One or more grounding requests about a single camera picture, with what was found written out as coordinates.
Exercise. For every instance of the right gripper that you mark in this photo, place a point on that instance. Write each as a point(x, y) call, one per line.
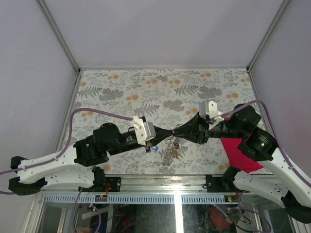
point(197, 129)

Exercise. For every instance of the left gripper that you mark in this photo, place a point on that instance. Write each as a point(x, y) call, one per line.
point(161, 134)

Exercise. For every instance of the large metal keyring with keys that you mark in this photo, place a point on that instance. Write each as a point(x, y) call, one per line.
point(171, 151)

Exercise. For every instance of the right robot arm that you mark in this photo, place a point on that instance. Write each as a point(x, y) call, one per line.
point(293, 194)

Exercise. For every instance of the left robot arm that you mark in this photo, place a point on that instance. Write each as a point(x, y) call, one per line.
point(78, 168)

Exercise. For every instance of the floral table mat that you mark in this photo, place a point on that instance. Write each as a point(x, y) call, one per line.
point(167, 98)

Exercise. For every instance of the magenta cloth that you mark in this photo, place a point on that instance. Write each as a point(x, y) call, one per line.
point(236, 159)

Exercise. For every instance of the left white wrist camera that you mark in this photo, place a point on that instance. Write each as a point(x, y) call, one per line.
point(144, 130)

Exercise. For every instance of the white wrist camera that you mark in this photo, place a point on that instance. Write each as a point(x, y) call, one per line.
point(144, 130)
point(209, 111)

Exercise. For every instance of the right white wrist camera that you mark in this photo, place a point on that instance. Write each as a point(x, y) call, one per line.
point(209, 111)

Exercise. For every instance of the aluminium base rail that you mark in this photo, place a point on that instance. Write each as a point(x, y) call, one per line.
point(134, 184)

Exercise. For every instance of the grey slotted cable duct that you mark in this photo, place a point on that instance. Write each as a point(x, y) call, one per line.
point(136, 199)

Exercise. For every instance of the right aluminium frame post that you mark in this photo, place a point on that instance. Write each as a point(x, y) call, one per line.
point(281, 10)

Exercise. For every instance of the aluminium frame post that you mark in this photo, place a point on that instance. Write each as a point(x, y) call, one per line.
point(58, 35)
point(281, 10)

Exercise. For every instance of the left aluminium frame post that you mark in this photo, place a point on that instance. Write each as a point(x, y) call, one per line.
point(58, 35)

